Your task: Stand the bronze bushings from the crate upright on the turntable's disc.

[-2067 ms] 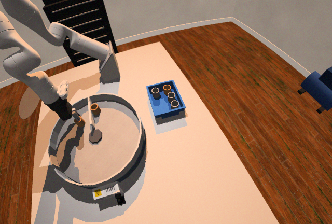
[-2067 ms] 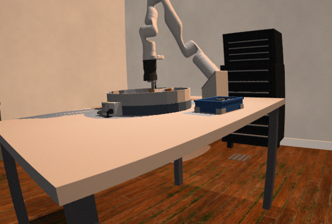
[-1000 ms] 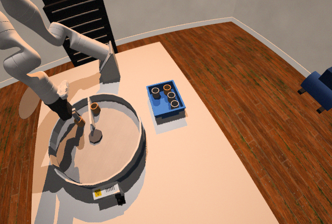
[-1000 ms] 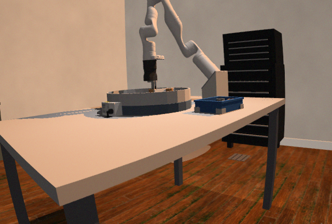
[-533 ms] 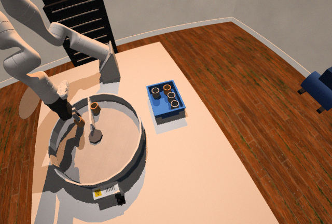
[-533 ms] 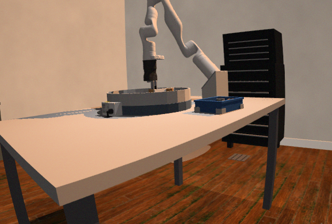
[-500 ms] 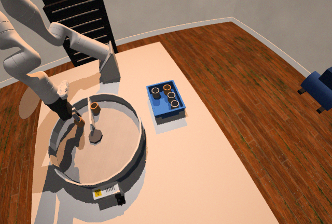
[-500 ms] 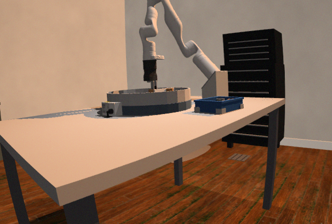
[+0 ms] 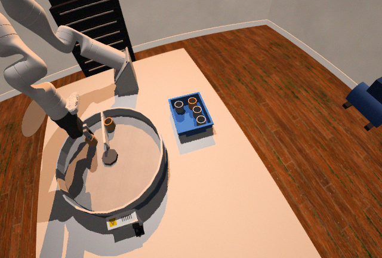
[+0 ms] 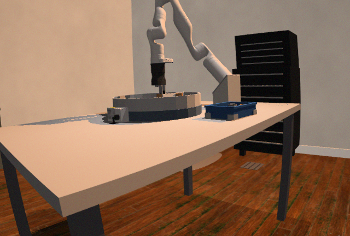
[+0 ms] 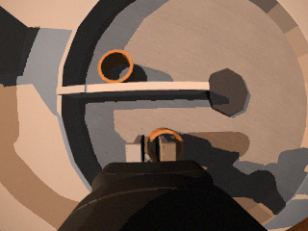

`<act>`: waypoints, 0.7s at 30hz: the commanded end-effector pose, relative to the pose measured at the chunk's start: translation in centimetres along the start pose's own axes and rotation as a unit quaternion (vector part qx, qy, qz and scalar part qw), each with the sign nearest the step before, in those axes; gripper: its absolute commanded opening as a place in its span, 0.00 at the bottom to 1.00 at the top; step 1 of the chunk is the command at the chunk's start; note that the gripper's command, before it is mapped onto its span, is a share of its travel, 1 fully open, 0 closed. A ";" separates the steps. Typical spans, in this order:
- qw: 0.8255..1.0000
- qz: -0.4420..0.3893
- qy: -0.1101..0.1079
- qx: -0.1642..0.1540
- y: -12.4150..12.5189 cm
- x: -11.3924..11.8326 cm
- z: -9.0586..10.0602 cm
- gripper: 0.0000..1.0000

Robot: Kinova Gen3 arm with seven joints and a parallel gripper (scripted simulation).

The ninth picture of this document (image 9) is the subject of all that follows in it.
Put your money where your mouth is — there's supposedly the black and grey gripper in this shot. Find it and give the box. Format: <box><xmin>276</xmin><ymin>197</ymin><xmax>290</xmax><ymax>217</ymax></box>
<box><xmin>44</xmin><ymin>92</ymin><xmax>94</xmax><ymax>140</ymax></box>

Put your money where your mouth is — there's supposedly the grey metal sleeve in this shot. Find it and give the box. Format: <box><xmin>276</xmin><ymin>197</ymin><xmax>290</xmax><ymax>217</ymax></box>
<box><xmin>196</xmin><ymin>116</ymin><xmax>206</xmax><ymax>126</ymax></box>
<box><xmin>193</xmin><ymin>106</ymin><xmax>202</xmax><ymax>118</ymax></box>
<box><xmin>174</xmin><ymin>101</ymin><xmax>184</xmax><ymax>113</ymax></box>

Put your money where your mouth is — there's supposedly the bronze metal sleeve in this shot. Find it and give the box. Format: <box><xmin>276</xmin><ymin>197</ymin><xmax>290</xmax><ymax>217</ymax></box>
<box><xmin>85</xmin><ymin>134</ymin><xmax>98</xmax><ymax>147</ymax></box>
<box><xmin>104</xmin><ymin>117</ymin><xmax>116</xmax><ymax>130</ymax></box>
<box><xmin>188</xmin><ymin>97</ymin><xmax>197</xmax><ymax>109</ymax></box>

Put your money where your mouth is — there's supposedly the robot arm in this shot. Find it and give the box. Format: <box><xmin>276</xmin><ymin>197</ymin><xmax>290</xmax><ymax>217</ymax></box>
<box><xmin>0</xmin><ymin>0</ymin><xmax>125</xmax><ymax>110</ymax></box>

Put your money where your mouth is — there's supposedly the blue crate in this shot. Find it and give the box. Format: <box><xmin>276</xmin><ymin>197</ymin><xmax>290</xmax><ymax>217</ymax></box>
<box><xmin>168</xmin><ymin>92</ymin><xmax>214</xmax><ymax>139</ymax></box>

